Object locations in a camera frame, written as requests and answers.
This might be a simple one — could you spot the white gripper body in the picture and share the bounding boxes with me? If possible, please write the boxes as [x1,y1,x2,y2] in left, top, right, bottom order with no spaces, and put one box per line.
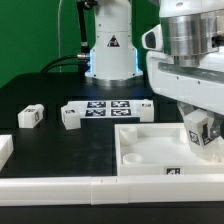
[146,49,224,115]

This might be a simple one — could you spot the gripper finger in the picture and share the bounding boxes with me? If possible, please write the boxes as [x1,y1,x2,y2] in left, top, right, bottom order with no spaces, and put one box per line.
[208,112,224,140]
[177,101,194,120]

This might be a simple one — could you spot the white square table top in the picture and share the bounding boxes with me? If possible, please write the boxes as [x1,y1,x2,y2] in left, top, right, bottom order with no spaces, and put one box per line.
[115,123,224,176]

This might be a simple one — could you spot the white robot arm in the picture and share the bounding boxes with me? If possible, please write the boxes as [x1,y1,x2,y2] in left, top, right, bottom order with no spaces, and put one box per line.
[80,0,224,139]

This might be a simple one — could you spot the white fiducial marker sheet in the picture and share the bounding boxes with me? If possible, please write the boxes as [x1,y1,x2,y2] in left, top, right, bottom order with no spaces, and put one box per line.
[67,100,143,118]

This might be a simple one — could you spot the white left fence block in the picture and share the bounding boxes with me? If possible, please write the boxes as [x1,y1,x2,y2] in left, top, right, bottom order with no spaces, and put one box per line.
[0,135,14,171]

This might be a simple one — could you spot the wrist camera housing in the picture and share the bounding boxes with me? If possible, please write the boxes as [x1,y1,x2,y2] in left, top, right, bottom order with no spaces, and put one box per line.
[142,24,163,51]

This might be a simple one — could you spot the white front fence rail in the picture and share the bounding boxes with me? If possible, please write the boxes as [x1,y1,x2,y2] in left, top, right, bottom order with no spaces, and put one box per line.
[0,174,224,206]

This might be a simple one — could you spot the black cables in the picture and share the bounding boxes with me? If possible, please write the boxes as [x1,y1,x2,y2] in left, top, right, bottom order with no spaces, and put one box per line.
[39,0,99,74]

